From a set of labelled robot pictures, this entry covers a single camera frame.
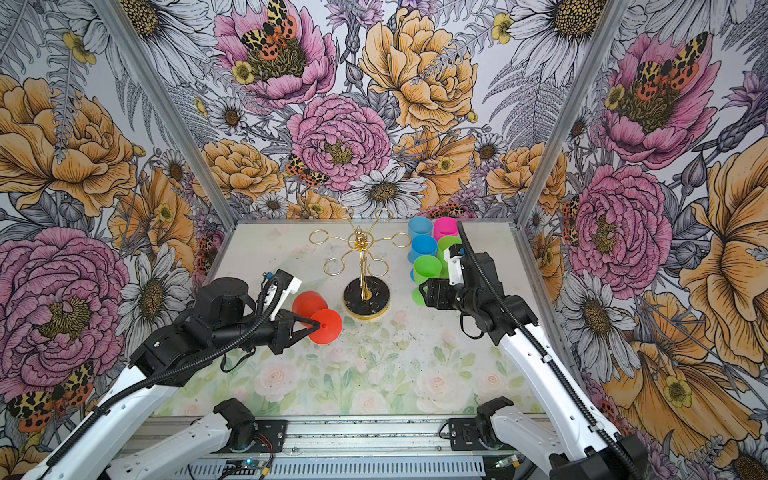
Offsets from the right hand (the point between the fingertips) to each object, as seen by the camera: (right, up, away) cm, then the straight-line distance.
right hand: (432, 297), depth 75 cm
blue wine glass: (-1, +13, +19) cm, 23 cm away
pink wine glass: (+8, +20, +31) cm, 37 cm away
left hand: (-26, -6, -12) cm, 29 cm away
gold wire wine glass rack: (-19, -4, +22) cm, 29 cm away
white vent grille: (+11, -39, -4) cm, 41 cm away
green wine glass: (+6, +14, +19) cm, 25 cm away
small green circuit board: (-43, -38, -4) cm, 58 cm away
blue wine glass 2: (-1, +20, +26) cm, 32 cm away
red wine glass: (-29, -2, -3) cm, 29 cm away
